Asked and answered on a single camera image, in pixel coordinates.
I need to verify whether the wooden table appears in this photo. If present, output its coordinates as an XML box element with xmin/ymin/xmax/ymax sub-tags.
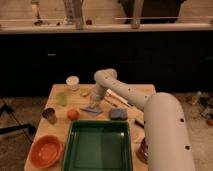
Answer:
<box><xmin>24</xmin><ymin>84</ymin><xmax>148</xmax><ymax>171</ymax></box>

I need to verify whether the yellow banana toy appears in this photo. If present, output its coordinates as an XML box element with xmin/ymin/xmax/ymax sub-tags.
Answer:
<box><xmin>80</xmin><ymin>90</ymin><xmax>91</xmax><ymax>97</ymax></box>

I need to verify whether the green rectangular tray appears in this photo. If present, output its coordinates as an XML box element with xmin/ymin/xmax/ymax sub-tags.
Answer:
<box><xmin>61</xmin><ymin>121</ymin><xmax>133</xmax><ymax>171</ymax></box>

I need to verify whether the light green translucent cup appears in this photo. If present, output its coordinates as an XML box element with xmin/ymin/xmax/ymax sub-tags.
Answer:
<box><xmin>55</xmin><ymin>92</ymin><xmax>67</xmax><ymax>106</ymax></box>

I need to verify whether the dark purple bowl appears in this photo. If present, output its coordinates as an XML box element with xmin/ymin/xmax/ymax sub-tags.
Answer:
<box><xmin>138</xmin><ymin>140</ymin><xmax>148</xmax><ymax>163</ymax></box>

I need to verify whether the metal fork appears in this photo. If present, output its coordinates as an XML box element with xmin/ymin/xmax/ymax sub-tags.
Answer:
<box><xmin>103</xmin><ymin>98</ymin><xmax>118</xmax><ymax>108</ymax></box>

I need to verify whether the blue sponge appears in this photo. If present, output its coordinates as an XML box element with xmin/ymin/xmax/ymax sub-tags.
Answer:
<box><xmin>109</xmin><ymin>108</ymin><xmax>127</xmax><ymax>120</ymax></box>

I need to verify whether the orange plastic bowl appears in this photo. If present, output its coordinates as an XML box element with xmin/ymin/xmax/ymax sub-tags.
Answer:
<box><xmin>29</xmin><ymin>135</ymin><xmax>63</xmax><ymax>169</ymax></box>

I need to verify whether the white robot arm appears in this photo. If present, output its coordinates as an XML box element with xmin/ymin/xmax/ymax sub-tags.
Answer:
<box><xmin>90</xmin><ymin>69</ymin><xmax>195</xmax><ymax>171</ymax></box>

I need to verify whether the small metal cup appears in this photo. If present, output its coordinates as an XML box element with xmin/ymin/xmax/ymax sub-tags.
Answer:
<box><xmin>42</xmin><ymin>108</ymin><xmax>57</xmax><ymax>124</ymax></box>

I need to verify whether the white plastic cup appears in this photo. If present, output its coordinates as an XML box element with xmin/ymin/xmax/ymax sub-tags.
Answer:
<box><xmin>66</xmin><ymin>76</ymin><xmax>79</xmax><ymax>91</ymax></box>

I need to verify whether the white handled spatula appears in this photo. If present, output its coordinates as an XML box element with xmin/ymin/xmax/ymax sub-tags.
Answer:
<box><xmin>107</xmin><ymin>89</ymin><xmax>132</xmax><ymax>107</ymax></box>

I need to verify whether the orange tomato toy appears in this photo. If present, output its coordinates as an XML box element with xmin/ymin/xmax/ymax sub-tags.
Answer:
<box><xmin>67</xmin><ymin>109</ymin><xmax>79</xmax><ymax>121</ymax></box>

